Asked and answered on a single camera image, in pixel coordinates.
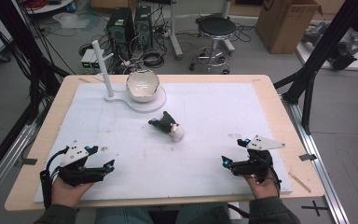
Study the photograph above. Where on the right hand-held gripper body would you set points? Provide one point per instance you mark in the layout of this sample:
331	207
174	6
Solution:
254	165

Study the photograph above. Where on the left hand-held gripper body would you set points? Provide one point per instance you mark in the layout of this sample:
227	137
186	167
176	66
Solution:
80	174

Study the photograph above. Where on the person's left hand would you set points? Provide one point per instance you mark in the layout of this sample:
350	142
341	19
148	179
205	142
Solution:
66	193

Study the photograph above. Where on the person's right hand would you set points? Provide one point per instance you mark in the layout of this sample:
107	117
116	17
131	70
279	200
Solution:
262	188

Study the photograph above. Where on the white foam mat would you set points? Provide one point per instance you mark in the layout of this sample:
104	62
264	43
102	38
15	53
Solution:
199	155

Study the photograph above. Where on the thin wooden stick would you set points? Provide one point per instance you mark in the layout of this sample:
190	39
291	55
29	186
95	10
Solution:
300	182

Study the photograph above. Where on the wooden table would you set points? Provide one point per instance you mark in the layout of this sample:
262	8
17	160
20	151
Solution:
292	124

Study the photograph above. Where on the person's legs in jeans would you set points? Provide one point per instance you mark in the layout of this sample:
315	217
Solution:
124	216

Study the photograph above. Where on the black tape cross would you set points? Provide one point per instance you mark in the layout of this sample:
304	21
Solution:
315	207

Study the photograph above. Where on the white ceramic bowl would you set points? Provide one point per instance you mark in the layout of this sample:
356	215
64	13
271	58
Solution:
143	85

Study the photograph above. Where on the white stand with pole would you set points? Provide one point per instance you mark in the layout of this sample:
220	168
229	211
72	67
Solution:
103	67

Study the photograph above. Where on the white power supply unit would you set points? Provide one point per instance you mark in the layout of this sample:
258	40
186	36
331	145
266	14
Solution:
97	60
87	60

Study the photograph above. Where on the black round stool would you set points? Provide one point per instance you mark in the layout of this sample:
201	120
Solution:
216	26

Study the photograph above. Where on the black computer tower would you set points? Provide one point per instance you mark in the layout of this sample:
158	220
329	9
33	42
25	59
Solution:
119	31
143	26

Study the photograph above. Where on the cardboard box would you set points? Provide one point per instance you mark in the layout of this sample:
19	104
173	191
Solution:
284	26

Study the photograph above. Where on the white board with devices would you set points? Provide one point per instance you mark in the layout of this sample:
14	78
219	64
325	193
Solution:
338	53

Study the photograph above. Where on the white metal stand leg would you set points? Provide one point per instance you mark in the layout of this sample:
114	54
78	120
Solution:
174	31

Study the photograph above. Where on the clear plastic sheet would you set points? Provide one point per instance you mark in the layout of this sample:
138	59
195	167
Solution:
70	20

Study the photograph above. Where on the white round table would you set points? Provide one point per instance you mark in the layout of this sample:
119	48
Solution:
48	6

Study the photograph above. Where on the aluminium floor rail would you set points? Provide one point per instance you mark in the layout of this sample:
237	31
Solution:
6	158
317	155

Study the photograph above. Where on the black metal frame strut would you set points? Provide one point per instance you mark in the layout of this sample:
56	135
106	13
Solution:
18	46
317	56

